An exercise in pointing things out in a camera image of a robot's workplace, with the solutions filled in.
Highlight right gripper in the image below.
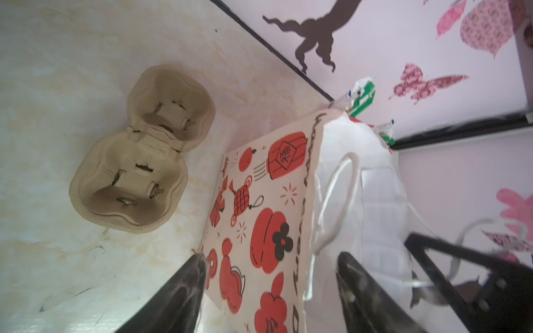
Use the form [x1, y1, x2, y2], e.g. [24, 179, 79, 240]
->
[405, 233, 532, 332]

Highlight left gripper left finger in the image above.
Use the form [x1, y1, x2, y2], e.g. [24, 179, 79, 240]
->
[117, 253, 208, 333]

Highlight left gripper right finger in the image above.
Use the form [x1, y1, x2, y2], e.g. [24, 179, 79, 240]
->
[336, 252, 426, 333]

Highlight red white paper gift bag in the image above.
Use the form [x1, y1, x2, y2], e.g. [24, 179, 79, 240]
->
[195, 109, 526, 333]

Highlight brown cardboard cup carrier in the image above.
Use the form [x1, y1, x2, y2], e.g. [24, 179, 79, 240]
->
[69, 65, 216, 234]

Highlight pink cup of straws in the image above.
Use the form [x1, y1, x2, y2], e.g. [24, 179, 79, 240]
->
[326, 77, 396, 147]

